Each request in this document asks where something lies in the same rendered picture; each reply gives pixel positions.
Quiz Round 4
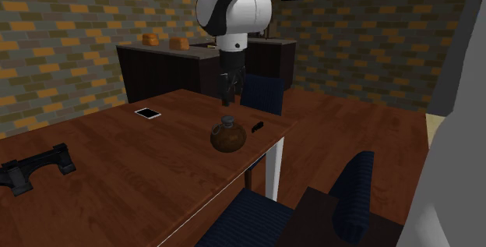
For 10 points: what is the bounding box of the dark blue chair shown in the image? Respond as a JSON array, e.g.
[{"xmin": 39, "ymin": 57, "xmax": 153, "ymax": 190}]
[
  {"xmin": 239, "ymin": 73, "xmax": 286, "ymax": 191},
  {"xmin": 194, "ymin": 150, "xmax": 375, "ymax": 247}
]

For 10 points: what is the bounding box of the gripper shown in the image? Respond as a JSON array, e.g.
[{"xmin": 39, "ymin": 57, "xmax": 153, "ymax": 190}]
[{"xmin": 218, "ymin": 50, "xmax": 248, "ymax": 108}]

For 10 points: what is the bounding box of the black bracket-shaped stand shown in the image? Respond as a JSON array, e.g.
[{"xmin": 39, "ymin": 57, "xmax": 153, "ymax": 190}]
[{"xmin": 0, "ymin": 143, "xmax": 77, "ymax": 197}]

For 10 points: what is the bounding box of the white tablet black screen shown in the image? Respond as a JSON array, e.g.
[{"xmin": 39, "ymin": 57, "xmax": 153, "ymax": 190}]
[{"xmin": 134, "ymin": 107, "xmax": 163, "ymax": 121}]

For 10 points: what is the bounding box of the wooden table white leg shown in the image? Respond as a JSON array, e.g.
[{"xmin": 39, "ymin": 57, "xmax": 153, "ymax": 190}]
[{"xmin": 0, "ymin": 88, "xmax": 298, "ymax": 247}]

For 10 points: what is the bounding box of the dark counter cabinet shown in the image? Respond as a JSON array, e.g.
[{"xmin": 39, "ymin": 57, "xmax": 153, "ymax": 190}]
[{"xmin": 115, "ymin": 37, "xmax": 298, "ymax": 104}]

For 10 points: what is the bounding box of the brown round jug grey cap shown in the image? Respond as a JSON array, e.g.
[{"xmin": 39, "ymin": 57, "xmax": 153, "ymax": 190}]
[{"xmin": 210, "ymin": 115, "xmax": 248, "ymax": 153}]

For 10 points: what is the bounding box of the orange bread loaf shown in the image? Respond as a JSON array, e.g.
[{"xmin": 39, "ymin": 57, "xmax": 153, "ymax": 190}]
[
  {"xmin": 168, "ymin": 37, "xmax": 190, "ymax": 51},
  {"xmin": 142, "ymin": 33, "xmax": 160, "ymax": 48}
]

